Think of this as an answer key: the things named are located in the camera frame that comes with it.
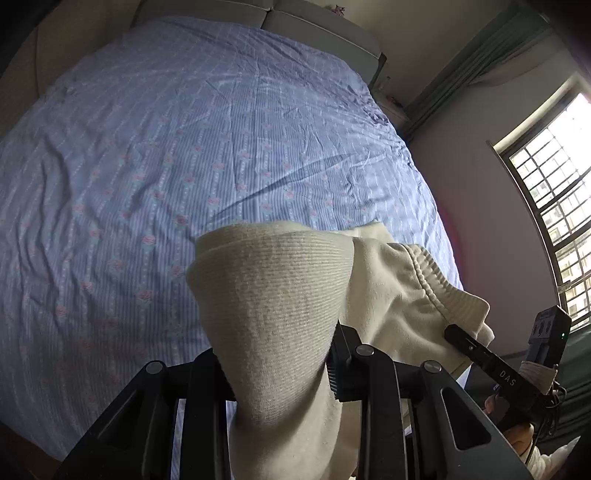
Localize blue floral striped bed sheet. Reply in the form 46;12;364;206
0;16;465;468

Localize grey padded headboard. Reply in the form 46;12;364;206
133;0;387;80

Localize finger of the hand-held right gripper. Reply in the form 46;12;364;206
444;324;491;367

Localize white nightstand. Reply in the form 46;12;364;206
369;74;413;127

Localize person's right forearm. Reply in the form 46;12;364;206
516;360;591;480

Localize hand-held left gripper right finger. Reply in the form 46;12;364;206
325;320;532;480

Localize person's right hand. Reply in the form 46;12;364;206
484;394;539;464

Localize barred window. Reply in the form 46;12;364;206
487;76;591;334

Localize black cable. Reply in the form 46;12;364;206
531;383;571;446

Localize cream pants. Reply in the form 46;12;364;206
186;220;496;480

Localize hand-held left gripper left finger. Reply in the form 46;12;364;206
55;348;237;480

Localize green curtain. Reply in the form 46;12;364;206
405;0;557;137

